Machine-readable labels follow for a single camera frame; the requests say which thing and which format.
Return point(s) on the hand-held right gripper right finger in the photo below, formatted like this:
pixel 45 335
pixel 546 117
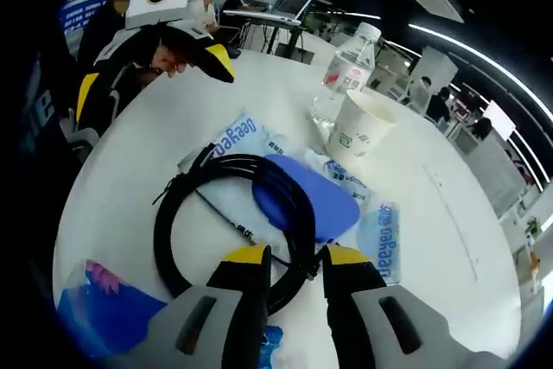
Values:
pixel 367 300

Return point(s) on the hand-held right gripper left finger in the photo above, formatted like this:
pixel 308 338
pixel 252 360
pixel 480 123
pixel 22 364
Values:
pixel 216 300

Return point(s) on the blue tissue pack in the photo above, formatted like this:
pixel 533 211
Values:
pixel 108 317

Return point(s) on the clear bag with blue print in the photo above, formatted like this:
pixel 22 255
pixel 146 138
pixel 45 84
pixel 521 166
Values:
pixel 311 200

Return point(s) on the clear water bottle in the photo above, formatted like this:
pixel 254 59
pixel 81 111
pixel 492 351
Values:
pixel 345 66

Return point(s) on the white paper cup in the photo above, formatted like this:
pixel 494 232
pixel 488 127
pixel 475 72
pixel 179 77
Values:
pixel 358 127

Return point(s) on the person's left hand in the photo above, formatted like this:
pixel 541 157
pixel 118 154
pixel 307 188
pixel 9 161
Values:
pixel 170 64

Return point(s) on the person's black printed shirt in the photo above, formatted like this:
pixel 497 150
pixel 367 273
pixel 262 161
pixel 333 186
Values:
pixel 39 105

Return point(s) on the orange object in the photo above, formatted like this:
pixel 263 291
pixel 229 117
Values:
pixel 535 261

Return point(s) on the potted green plant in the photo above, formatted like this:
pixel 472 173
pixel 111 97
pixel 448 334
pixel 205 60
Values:
pixel 533 226

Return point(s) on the grey mesh office chair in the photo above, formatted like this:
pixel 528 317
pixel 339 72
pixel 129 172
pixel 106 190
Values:
pixel 501 170

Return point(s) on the long curved ceiling light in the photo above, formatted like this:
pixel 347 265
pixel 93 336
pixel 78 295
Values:
pixel 425 30

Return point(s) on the pink white display screen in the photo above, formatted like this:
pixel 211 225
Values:
pixel 500 119

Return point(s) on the ceiling air conditioner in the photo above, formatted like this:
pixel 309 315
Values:
pixel 432 1

